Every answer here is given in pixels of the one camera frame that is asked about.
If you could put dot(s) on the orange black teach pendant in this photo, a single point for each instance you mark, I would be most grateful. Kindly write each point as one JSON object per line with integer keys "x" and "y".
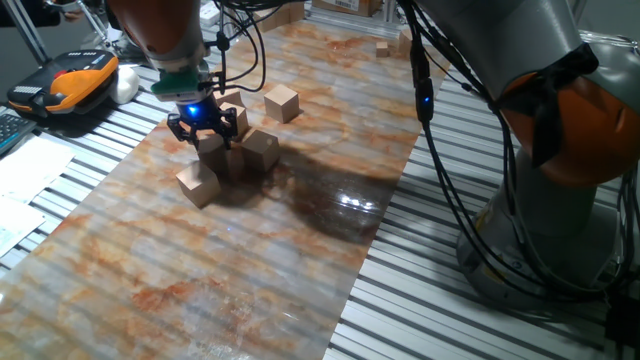
{"x": 75, "y": 82}

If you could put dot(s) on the orange grey marble mat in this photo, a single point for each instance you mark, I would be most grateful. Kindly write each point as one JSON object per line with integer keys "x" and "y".
{"x": 250, "y": 275}

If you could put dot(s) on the white rounded object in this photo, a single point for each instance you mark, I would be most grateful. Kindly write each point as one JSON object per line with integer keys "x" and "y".
{"x": 126, "y": 85}

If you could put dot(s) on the thin metal tripod leg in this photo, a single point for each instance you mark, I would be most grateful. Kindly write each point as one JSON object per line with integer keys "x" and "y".
{"x": 95, "y": 25}

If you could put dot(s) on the grey metal stand bar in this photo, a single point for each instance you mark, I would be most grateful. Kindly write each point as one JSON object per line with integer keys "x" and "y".
{"x": 27, "y": 32}

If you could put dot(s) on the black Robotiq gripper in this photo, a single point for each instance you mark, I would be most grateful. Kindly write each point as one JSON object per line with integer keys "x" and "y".
{"x": 202, "y": 119}

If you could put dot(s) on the black keyboard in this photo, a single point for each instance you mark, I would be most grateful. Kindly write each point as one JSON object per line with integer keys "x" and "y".
{"x": 12, "y": 130}

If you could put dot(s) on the white paper sheet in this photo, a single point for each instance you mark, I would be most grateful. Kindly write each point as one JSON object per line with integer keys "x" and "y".
{"x": 30, "y": 167}
{"x": 15, "y": 222}

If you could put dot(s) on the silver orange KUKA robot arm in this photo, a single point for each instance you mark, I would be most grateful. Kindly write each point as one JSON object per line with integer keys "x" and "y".
{"x": 520, "y": 40}

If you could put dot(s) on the black sleeved forearm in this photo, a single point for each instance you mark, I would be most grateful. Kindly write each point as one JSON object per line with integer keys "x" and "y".
{"x": 25, "y": 12}

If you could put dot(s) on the person's hand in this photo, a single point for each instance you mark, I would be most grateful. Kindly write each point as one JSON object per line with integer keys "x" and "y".
{"x": 74, "y": 15}

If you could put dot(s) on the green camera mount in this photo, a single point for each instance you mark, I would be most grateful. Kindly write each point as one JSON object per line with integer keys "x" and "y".
{"x": 180, "y": 80}

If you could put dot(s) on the plain wooden cube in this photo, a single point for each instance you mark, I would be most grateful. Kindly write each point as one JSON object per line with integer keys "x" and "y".
{"x": 241, "y": 120}
{"x": 297, "y": 11}
{"x": 281, "y": 102}
{"x": 198, "y": 182}
{"x": 283, "y": 17}
{"x": 232, "y": 97}
{"x": 270, "y": 21}
{"x": 260, "y": 150}
{"x": 215, "y": 152}

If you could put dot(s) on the brown cardboard box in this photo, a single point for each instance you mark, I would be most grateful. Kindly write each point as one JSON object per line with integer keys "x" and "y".
{"x": 345, "y": 6}

